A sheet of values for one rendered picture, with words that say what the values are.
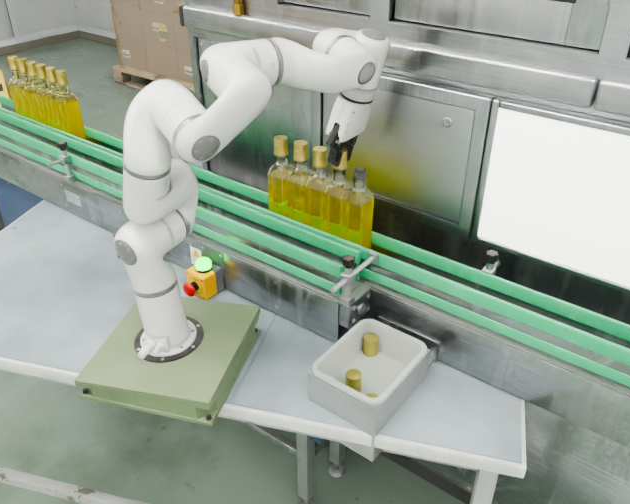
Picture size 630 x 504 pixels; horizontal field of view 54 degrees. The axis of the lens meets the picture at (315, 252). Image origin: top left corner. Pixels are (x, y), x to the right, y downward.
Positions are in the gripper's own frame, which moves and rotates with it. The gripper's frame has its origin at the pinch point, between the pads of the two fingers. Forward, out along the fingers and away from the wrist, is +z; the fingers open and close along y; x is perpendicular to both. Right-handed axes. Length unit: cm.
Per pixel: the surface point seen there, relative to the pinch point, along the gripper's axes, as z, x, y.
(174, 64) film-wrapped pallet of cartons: 172, -300, -237
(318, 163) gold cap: 4.6, -4.2, 1.4
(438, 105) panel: -15.6, 13.6, -12.5
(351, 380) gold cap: 28, 32, 28
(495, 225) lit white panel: 3.3, 36.7, -12.2
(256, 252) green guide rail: 29.1, -8.2, 13.6
